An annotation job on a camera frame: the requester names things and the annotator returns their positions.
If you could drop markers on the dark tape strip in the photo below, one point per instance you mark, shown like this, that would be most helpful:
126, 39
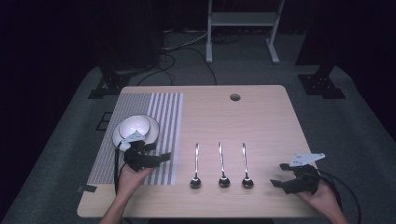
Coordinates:
87, 188

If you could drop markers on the person's right hand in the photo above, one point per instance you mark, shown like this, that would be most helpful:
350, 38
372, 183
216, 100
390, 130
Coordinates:
320, 199

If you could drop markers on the person's left hand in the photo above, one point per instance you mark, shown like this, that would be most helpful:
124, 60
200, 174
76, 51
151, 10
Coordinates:
130, 180

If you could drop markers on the black stand base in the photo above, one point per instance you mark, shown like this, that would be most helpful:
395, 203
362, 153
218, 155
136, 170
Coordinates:
320, 84
109, 85

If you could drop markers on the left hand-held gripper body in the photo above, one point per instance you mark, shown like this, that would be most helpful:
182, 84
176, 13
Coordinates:
137, 157

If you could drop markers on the white metal stand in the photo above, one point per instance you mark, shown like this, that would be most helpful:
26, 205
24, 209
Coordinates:
243, 19

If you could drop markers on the metal spoon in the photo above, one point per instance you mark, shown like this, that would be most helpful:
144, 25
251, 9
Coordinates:
196, 168
222, 168
246, 168

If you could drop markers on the black tape square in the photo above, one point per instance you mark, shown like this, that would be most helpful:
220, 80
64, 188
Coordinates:
104, 121

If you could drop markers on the white bowl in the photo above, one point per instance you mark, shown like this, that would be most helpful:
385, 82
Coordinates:
134, 126

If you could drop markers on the grey striped placemat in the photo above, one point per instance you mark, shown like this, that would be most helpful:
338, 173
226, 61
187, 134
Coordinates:
165, 118

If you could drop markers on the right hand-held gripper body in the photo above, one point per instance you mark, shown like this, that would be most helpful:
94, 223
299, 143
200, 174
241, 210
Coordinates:
305, 177

